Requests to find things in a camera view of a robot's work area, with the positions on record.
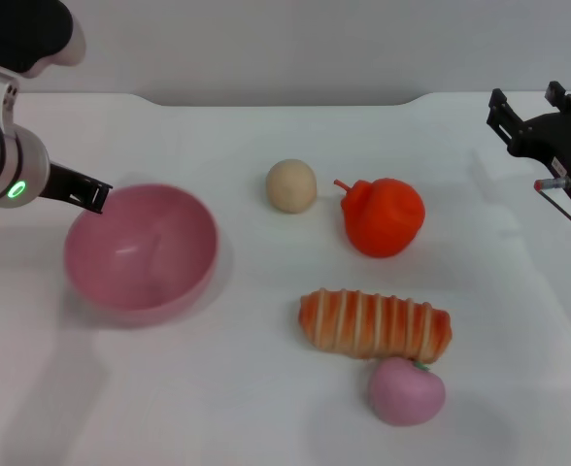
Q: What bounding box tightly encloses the orange toy fruit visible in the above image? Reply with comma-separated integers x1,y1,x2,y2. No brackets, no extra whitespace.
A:
333,177,426,261

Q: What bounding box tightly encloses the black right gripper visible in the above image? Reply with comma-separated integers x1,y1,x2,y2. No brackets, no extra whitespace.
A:
486,81,571,199

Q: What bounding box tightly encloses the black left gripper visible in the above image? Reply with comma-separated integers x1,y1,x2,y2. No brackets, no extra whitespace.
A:
37,162,114,216

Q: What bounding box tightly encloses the pink plastic bowl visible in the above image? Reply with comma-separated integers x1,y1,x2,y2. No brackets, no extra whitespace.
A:
63,183,219,325

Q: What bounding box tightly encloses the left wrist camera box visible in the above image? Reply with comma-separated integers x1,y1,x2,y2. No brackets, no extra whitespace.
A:
0,0,87,78

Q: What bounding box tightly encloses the beige toy ball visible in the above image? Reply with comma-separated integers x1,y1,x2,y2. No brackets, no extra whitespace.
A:
265,158,319,215

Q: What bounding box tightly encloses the pink toy peach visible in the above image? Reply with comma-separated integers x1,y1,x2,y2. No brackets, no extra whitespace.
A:
367,357,448,428

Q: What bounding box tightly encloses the orange striped toy bread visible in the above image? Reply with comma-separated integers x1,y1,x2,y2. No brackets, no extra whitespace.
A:
298,287,454,366

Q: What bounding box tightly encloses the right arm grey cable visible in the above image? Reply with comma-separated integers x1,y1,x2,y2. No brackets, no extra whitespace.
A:
533,176,571,254

